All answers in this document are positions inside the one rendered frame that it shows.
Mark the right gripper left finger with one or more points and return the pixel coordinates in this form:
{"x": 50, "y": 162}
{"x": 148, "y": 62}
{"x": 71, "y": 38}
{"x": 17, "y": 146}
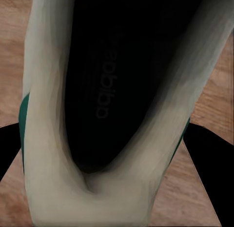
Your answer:
{"x": 10, "y": 145}

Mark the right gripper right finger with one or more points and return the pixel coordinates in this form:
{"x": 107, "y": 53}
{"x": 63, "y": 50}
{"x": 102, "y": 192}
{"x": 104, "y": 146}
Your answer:
{"x": 213, "y": 158}

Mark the gym shoe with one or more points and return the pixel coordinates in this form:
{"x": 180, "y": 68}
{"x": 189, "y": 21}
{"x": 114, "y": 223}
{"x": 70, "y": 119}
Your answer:
{"x": 108, "y": 90}

